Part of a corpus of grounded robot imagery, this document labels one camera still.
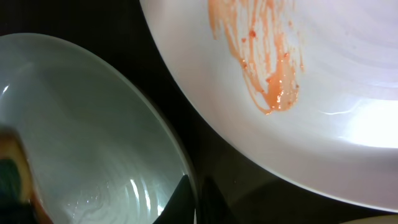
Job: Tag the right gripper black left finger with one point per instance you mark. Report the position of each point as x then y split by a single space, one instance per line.
180 208

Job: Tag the brown serving tray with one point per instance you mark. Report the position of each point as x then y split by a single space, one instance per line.
116 32

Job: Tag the grey plate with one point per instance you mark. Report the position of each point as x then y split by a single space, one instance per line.
97 148

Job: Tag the white plate with sauce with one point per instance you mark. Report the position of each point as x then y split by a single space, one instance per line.
386 219

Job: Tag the green yellow sponge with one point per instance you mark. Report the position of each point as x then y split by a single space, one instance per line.
19 203

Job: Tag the pink plate with sauce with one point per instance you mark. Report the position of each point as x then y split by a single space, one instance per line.
306 89

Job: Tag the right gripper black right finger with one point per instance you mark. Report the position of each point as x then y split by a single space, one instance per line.
213 206

